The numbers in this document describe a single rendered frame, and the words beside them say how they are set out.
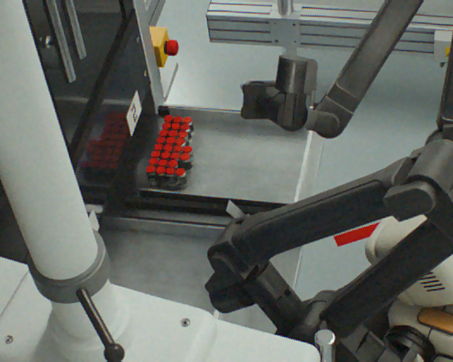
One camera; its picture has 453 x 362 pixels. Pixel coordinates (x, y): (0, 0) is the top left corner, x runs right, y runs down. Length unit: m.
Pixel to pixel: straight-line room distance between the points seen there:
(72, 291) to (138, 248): 1.12
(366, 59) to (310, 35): 1.47
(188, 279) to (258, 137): 0.42
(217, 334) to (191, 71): 2.72
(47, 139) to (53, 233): 0.12
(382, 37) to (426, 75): 2.05
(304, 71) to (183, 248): 0.57
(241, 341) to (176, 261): 0.95
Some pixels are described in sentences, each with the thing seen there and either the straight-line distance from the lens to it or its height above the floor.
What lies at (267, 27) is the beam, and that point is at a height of 0.51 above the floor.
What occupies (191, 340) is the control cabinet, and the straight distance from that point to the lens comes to 1.17.
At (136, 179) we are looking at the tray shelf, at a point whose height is 0.88.
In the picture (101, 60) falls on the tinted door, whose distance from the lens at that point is 2.06.
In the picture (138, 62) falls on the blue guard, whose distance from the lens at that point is 2.27.
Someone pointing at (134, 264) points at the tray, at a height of 0.88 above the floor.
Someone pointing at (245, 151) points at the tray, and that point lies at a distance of 2.32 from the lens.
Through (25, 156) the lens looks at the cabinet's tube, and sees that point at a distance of 0.92.
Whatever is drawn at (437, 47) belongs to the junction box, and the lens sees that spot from 3.13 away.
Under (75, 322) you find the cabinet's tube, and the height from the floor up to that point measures 1.66.
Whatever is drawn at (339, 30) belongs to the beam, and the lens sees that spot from 3.18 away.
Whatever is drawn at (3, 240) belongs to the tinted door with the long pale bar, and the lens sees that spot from 1.68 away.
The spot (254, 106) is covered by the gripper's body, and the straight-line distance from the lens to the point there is 1.85.
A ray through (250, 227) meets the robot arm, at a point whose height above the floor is 1.42.
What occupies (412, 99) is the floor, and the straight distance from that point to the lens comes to 3.70.
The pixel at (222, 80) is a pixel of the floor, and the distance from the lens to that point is 3.81.
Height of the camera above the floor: 2.56
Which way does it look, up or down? 48 degrees down
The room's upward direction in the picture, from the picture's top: 9 degrees counter-clockwise
